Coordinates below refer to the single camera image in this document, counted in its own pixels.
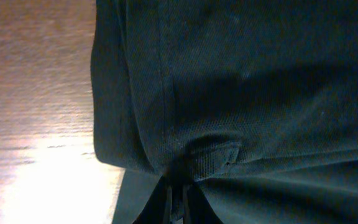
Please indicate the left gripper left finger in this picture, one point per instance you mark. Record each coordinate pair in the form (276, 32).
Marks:
(158, 208)

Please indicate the black t-shirt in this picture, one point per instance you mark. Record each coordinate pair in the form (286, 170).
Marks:
(255, 102)

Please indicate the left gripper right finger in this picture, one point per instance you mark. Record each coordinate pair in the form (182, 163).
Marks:
(197, 208)

